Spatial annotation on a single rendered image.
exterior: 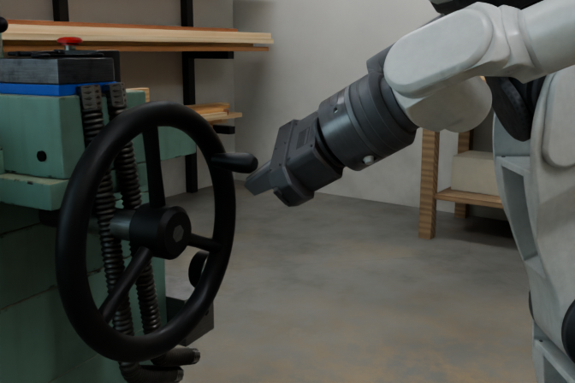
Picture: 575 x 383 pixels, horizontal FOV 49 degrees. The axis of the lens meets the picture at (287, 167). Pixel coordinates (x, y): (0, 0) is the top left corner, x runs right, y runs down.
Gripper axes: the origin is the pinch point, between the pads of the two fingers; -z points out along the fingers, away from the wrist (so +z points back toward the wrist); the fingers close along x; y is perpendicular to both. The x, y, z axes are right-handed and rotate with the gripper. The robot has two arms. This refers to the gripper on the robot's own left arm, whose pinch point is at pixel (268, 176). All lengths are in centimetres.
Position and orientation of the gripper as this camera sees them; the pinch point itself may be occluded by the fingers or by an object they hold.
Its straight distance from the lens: 75.9
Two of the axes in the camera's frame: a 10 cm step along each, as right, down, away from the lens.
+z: 7.6, -4.2, -4.9
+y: -6.3, -6.5, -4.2
